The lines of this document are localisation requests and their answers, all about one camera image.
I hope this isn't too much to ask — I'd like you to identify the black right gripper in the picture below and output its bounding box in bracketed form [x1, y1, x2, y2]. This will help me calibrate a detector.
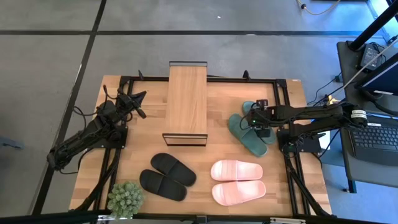
[248, 105, 277, 139]

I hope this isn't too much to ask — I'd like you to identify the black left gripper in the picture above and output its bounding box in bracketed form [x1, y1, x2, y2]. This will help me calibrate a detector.
[116, 90, 147, 111]

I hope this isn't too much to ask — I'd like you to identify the green rubber slide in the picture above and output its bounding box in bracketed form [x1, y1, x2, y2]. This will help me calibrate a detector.
[228, 113, 269, 158]
[242, 100, 277, 146]

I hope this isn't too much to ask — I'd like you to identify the pink rubber slide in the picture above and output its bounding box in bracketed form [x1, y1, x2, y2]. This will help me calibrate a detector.
[211, 179, 267, 207]
[210, 159, 264, 182]

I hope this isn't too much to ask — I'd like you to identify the wooden shelf black metal frame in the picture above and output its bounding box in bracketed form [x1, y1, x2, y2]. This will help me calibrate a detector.
[162, 60, 208, 147]

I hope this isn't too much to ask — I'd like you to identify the black rubber slide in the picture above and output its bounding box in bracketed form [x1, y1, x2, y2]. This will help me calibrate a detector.
[139, 169, 188, 202]
[150, 152, 197, 187]

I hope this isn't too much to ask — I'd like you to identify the small green potted plant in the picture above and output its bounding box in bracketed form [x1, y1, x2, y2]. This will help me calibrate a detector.
[107, 181, 146, 219]

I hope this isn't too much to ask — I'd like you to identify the black computer keyboard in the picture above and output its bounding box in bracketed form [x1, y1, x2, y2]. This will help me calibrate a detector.
[348, 122, 398, 167]

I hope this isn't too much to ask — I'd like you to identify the dark grey side desk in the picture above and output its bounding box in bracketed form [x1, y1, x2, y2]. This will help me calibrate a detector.
[336, 40, 398, 189]

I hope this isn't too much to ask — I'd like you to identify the black power adapter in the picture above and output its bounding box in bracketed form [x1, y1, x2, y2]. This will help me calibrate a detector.
[359, 42, 382, 72]

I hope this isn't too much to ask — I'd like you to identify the black computer monitor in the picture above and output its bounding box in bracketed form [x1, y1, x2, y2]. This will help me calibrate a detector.
[354, 52, 398, 96]

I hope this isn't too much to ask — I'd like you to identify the thin white rod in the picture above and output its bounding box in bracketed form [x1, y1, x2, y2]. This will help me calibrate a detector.
[338, 36, 398, 91]

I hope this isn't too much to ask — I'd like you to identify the tall black pole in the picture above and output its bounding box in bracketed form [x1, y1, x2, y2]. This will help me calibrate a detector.
[348, 0, 398, 52]

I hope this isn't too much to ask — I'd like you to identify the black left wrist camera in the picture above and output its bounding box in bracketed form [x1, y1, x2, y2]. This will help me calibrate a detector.
[134, 105, 147, 119]

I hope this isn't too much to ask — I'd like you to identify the black metal table frame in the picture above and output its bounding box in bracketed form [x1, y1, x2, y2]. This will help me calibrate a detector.
[0, 70, 398, 224]

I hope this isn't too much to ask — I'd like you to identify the yellow floor cable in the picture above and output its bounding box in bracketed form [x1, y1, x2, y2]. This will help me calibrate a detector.
[297, 0, 341, 16]

